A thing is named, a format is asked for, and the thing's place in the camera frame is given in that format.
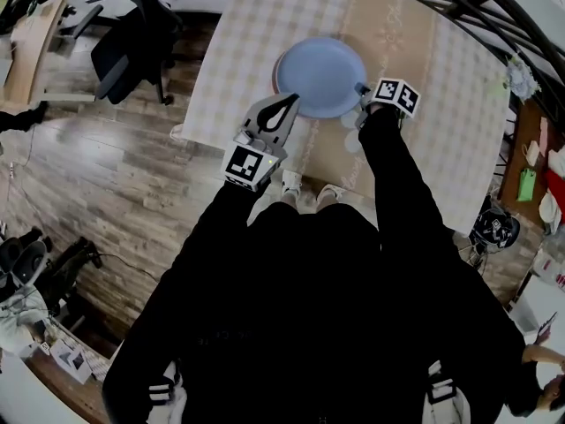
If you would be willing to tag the black bag with tags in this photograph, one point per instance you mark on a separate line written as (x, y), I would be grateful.
(485, 232)

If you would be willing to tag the person's left white shoe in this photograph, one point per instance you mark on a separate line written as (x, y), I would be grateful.
(291, 183)

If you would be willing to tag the white power strip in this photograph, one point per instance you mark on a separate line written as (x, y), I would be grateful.
(11, 171)

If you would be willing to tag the person's left forearm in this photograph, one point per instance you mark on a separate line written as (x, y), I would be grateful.
(220, 219)

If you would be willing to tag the person's black sweater torso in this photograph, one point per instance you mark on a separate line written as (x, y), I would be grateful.
(309, 325)

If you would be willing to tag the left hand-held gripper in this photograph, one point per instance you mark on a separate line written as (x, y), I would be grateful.
(240, 166)

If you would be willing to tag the white striped clothing piece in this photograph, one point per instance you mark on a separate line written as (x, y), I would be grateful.
(170, 406)
(448, 409)

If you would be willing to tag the blue big plate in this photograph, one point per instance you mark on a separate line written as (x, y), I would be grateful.
(320, 77)

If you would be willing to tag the black office chair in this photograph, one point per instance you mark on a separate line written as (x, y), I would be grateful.
(119, 64)

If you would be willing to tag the white flower bouquet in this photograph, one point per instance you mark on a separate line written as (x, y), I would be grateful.
(521, 80)

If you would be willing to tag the gray office chair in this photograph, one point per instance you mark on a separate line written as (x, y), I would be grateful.
(31, 263)

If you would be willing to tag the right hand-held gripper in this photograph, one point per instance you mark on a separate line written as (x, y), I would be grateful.
(388, 91)

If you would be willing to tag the small beige bag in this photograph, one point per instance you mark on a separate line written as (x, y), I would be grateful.
(532, 153)

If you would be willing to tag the light wooden desk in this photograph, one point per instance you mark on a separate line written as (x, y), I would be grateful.
(31, 60)

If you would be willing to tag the white cloth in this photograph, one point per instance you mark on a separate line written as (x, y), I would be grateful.
(552, 212)

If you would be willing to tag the brown wooden side table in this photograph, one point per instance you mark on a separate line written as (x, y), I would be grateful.
(514, 148)

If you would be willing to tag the person's right forearm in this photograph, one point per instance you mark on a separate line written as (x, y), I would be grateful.
(393, 170)

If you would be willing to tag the white cluttered desk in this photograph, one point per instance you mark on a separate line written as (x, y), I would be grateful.
(17, 404)

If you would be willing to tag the pink paper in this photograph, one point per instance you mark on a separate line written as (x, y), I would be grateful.
(544, 135)

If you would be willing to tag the white printed box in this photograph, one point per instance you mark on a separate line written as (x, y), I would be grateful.
(66, 369)

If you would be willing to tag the green tag on side table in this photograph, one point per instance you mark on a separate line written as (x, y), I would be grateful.
(526, 188)

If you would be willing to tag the checkered tablecloth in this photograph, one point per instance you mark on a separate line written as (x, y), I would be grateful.
(229, 82)

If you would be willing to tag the red cloth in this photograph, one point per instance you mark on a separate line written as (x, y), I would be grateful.
(556, 183)

